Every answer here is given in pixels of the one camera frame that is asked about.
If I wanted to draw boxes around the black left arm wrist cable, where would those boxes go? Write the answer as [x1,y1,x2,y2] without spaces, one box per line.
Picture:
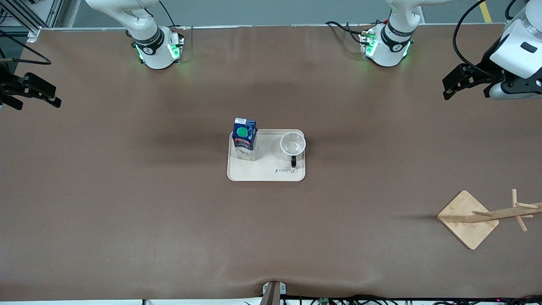
[452,0,509,79]

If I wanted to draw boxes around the brown table mat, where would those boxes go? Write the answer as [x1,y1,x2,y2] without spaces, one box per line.
[0,25,542,302]

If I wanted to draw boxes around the black left arm base cables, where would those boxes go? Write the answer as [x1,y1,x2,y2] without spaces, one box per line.
[325,20,365,45]

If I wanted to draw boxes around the wooden cup hanging rack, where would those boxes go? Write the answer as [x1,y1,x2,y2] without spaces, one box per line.
[437,189,542,250]

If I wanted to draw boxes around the yellow floor tape strip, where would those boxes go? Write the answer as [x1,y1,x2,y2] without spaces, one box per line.
[478,0,494,24]

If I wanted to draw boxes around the black right arm base cable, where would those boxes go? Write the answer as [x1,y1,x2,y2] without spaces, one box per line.
[159,0,187,30]

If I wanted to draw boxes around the blue white milk carton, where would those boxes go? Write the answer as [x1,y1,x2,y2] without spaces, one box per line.
[232,118,258,162]

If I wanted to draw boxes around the beige plastic tray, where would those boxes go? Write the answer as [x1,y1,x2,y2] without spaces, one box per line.
[227,129,306,182]

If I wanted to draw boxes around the metal clamp bracket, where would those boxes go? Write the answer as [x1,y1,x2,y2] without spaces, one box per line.
[260,280,288,305]

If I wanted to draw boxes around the white smiley cup black handle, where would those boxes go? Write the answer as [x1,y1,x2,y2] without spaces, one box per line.
[280,131,307,168]

